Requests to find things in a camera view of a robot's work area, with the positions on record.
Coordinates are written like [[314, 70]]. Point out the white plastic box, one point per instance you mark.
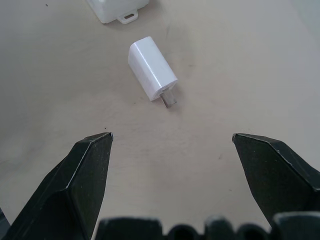
[[115, 10]]

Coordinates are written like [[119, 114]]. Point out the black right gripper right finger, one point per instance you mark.
[[275, 175]]

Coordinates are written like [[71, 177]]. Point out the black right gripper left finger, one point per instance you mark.
[[67, 190]]

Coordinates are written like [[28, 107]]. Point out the white plug adapter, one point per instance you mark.
[[152, 70]]

